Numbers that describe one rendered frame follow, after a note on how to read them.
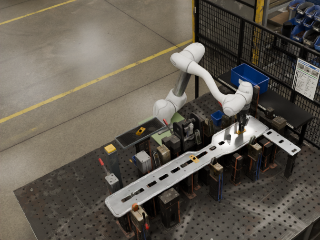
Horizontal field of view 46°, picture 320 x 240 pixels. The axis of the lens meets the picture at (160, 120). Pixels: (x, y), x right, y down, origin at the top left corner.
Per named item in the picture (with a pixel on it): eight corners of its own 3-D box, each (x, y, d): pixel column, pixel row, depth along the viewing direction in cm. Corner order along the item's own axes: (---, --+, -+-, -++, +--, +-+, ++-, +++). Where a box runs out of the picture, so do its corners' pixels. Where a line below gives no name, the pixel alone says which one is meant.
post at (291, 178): (290, 183, 290) (296, 157, 271) (278, 174, 297) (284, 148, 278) (295, 179, 292) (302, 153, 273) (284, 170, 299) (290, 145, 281)
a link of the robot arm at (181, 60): (186, 63, 280) (197, 55, 288) (167, 53, 287) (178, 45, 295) (185, 76, 289) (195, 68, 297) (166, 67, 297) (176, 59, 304)
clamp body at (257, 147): (252, 184, 292) (257, 153, 269) (241, 175, 300) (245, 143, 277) (261, 178, 296) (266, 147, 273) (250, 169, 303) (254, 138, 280)
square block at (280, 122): (274, 156, 311) (280, 124, 288) (266, 151, 316) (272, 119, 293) (280, 152, 314) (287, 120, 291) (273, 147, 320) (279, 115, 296)
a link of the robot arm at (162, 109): (149, 123, 343) (147, 104, 329) (162, 112, 354) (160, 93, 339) (164, 129, 335) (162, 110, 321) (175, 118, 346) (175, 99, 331)
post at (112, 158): (117, 194, 293) (108, 155, 264) (112, 188, 298) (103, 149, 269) (125, 189, 296) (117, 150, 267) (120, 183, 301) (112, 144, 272)
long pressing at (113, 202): (118, 222, 240) (118, 221, 239) (102, 199, 254) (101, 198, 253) (271, 129, 294) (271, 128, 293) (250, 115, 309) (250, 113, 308)
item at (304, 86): (313, 102, 292) (322, 68, 271) (290, 88, 306) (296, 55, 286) (315, 101, 292) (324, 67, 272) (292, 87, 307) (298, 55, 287)
